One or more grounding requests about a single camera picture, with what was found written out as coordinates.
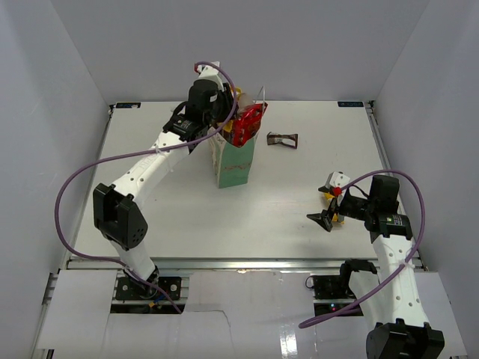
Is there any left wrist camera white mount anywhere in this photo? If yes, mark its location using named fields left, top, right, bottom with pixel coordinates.
left=195, top=64, right=224, bottom=90

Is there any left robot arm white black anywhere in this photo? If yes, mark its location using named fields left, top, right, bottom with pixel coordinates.
left=93, top=79, right=237, bottom=298

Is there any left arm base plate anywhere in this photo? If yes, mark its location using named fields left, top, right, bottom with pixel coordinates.
left=113, top=275, right=182, bottom=309

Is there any blue label left corner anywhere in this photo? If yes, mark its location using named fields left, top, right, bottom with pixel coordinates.
left=115, top=102, right=141, bottom=109

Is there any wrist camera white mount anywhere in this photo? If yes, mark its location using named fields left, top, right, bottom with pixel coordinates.
left=195, top=64, right=224, bottom=90
left=325, top=171, right=350, bottom=203

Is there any blue label corner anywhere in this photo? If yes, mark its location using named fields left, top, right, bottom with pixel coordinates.
left=115, top=102, right=141, bottom=109
left=338, top=101, right=364, bottom=108

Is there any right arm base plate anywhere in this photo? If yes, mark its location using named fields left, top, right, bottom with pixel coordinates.
left=305, top=275, right=356, bottom=316

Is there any green white paper bag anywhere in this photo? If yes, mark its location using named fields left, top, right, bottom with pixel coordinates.
left=207, top=85, right=269, bottom=190

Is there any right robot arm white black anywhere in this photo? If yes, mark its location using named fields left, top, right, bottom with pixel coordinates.
left=299, top=170, right=445, bottom=358

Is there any blue label right corner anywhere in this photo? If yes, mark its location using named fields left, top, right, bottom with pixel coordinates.
left=338, top=101, right=364, bottom=108

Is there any red cookie snack bag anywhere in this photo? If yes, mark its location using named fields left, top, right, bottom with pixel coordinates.
left=231, top=102, right=268, bottom=147

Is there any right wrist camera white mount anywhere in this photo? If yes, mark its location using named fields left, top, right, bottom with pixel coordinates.
left=325, top=171, right=350, bottom=203

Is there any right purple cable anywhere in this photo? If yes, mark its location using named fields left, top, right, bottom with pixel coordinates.
left=298, top=170, right=427, bottom=329

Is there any aluminium front rail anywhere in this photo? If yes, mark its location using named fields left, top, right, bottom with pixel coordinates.
left=65, top=257, right=427, bottom=272

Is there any brown bar wrapper far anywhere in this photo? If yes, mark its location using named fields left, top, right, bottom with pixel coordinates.
left=266, top=132, right=299, bottom=150

